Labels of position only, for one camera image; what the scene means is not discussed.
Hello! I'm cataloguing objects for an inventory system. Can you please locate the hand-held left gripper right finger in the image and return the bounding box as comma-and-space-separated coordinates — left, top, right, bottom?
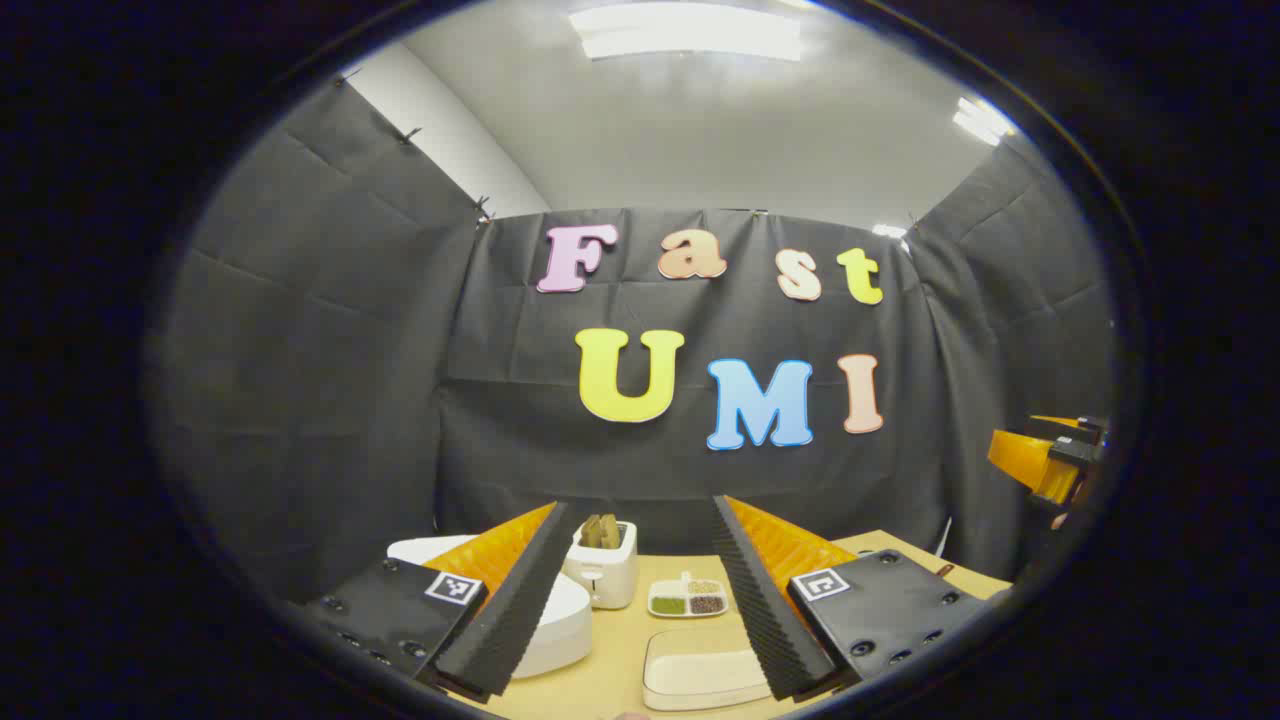
710, 495, 1011, 701

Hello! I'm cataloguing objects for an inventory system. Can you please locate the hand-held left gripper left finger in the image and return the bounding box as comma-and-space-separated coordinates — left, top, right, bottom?
300, 500, 601, 701

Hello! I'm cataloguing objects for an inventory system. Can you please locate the white rice cooker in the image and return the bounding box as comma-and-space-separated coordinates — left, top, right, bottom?
388, 535, 593, 679

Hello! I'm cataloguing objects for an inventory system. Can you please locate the white divided grain dish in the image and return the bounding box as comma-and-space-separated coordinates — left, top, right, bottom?
648, 572, 729, 619

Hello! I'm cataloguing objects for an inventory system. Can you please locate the white rectangular tray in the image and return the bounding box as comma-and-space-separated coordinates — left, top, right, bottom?
643, 628, 773, 712

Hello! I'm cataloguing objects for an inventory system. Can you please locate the white toaster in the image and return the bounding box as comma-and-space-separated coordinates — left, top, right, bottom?
563, 520, 639, 611

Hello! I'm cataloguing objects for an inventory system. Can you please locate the black backdrop cloth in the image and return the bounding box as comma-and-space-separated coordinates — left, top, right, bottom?
150, 75, 1116, 601

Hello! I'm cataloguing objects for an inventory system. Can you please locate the small ceiling light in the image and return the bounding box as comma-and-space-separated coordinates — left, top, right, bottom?
952, 97, 1016, 146

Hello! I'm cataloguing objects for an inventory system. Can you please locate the long ceiling light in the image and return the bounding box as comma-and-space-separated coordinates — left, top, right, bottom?
570, 2, 801, 61

